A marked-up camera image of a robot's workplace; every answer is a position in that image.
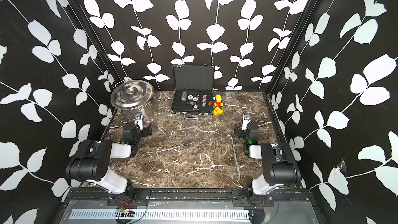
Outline long metal spoon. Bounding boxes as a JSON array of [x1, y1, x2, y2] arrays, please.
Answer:
[[226, 134, 241, 180]]

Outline stainless steel pot lid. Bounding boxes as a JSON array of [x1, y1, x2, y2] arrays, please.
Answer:
[[110, 80, 154, 110]]

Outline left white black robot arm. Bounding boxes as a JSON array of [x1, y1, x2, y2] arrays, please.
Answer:
[[66, 122, 152, 198]]

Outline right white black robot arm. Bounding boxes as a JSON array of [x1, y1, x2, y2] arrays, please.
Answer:
[[234, 121, 302, 196]]

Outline yellow red toy blocks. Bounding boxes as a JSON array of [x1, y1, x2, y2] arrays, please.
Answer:
[[213, 94, 223, 116]]

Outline black open case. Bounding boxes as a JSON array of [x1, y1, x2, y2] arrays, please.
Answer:
[[171, 64, 215, 119]]

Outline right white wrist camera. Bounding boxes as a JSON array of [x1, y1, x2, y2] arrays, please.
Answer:
[[242, 114, 251, 131]]

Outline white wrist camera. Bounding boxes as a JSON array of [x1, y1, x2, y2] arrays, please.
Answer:
[[134, 113, 143, 130], [242, 114, 251, 131]]

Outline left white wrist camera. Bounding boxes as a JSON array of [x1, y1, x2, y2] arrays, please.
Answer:
[[134, 113, 143, 130]]

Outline white perforated cable duct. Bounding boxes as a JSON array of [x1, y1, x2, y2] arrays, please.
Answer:
[[67, 209, 249, 222]]

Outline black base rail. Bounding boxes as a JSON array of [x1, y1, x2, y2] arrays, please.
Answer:
[[63, 187, 317, 209]]

